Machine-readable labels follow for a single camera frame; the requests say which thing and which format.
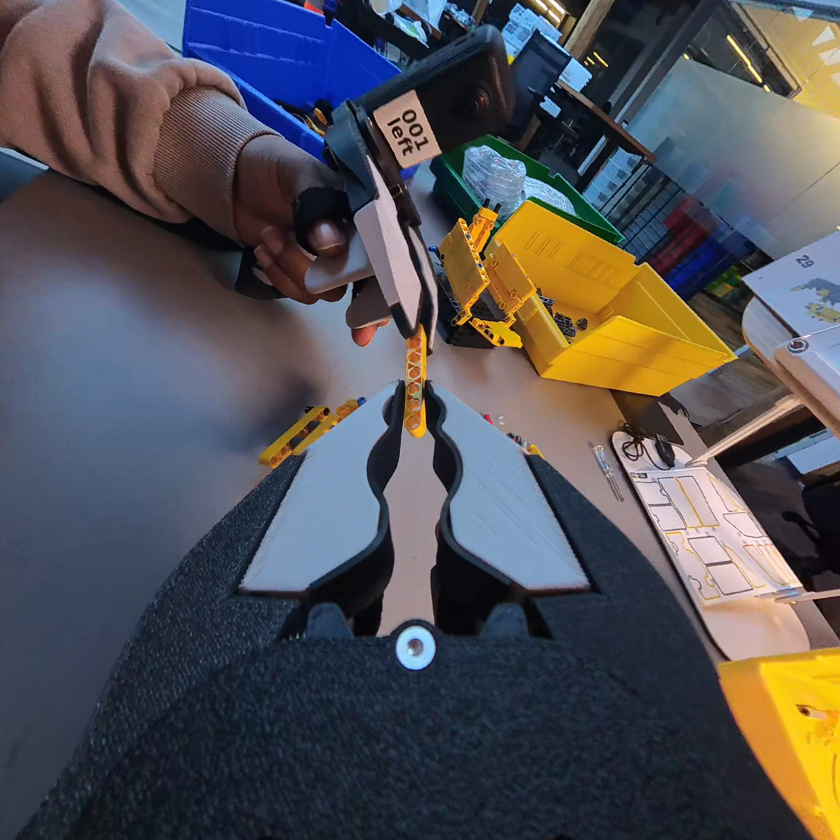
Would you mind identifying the yellow gear block assembly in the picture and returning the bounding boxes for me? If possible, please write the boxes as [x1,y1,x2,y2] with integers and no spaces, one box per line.
[258,395,367,470]

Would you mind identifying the green storage bin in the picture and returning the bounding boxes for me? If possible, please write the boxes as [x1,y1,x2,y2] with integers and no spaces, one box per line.
[430,134,626,247]

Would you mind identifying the person's left forearm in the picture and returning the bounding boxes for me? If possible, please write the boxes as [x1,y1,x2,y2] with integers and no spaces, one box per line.
[0,0,283,240]

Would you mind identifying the clear handle screwdriver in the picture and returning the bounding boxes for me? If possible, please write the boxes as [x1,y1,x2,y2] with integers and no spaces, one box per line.
[591,443,626,503]

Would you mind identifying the blue storage bin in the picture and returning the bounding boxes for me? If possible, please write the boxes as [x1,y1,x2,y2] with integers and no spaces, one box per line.
[182,0,421,181]

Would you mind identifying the instruction booklet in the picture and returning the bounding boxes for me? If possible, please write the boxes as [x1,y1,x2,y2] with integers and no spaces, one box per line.
[742,230,840,342]

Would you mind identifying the bubble wrap bag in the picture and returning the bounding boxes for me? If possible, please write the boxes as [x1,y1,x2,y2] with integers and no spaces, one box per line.
[521,176,578,217]

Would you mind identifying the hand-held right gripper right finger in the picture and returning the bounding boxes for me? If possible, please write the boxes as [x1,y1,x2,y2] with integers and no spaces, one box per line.
[423,382,592,636]

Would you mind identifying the yellow storage bin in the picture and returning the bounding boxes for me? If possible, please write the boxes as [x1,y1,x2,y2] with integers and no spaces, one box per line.
[489,200,739,398]
[718,646,840,840]

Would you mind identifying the yellow black robot model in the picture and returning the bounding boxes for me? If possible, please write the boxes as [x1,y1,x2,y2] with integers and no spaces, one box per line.
[430,203,526,350]

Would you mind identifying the person's dark blue trousers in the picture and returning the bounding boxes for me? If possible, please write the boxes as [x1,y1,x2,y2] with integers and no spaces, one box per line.
[0,147,50,204]

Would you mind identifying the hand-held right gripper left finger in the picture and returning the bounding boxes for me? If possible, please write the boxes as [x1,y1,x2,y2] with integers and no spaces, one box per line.
[238,381,406,636]

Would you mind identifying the grey desk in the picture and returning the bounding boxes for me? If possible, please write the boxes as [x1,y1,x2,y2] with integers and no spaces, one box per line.
[0,154,729,840]

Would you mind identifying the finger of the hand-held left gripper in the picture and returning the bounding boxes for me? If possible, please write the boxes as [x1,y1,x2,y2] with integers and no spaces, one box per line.
[402,196,441,337]
[356,172,424,339]

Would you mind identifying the black usb cable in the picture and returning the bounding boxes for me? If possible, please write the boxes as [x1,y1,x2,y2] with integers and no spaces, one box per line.
[620,423,680,470]

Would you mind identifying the yellow long holed beam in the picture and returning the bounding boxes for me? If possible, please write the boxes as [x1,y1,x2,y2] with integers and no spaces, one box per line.
[402,326,429,439]

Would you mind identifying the crumpled clear plastic bag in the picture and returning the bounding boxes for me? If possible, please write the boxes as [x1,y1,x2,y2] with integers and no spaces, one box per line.
[462,146,528,204]

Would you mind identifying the dark flat plate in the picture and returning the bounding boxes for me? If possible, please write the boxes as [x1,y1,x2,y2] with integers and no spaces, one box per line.
[613,390,690,447]

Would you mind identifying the white stand base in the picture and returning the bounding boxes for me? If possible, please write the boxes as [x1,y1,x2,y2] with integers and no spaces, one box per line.
[629,462,805,605]

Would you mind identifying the pile of dark pieces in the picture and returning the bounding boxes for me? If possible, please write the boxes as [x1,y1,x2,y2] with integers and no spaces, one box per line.
[538,295,592,339]

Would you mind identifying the pile of yellow black pieces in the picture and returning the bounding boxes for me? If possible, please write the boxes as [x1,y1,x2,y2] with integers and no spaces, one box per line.
[289,98,336,135]

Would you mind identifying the pile of small building pieces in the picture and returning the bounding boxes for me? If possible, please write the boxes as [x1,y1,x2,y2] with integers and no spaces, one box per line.
[479,410,546,459]

